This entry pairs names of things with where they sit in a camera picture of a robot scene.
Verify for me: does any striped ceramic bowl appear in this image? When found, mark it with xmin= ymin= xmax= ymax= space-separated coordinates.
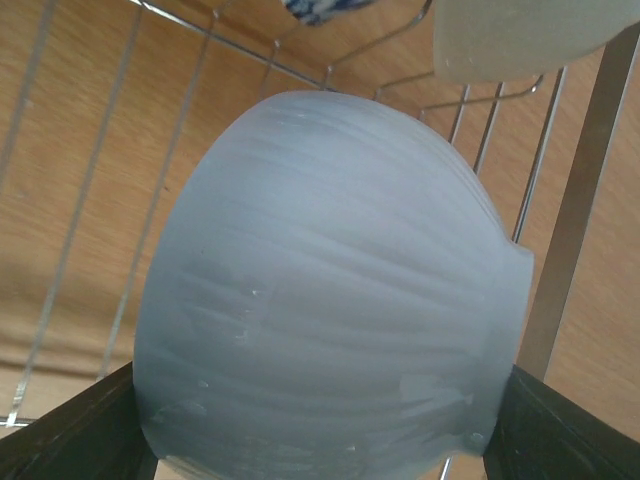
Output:
xmin=133 ymin=91 xmax=535 ymax=479

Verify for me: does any beige speckled ceramic bowl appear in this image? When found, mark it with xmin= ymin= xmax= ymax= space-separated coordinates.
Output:
xmin=433 ymin=1 xmax=639 ymax=84

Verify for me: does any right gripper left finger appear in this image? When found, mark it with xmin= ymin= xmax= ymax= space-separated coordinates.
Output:
xmin=1 ymin=363 xmax=158 ymax=479

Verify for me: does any chrome wire dish rack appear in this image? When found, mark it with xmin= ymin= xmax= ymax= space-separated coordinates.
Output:
xmin=1 ymin=1 xmax=639 ymax=436

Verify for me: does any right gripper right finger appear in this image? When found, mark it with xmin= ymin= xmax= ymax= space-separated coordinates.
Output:
xmin=483 ymin=366 xmax=639 ymax=480

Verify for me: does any blue zigzag patterned bowl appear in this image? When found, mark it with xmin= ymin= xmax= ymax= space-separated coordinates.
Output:
xmin=281 ymin=0 xmax=376 ymax=26

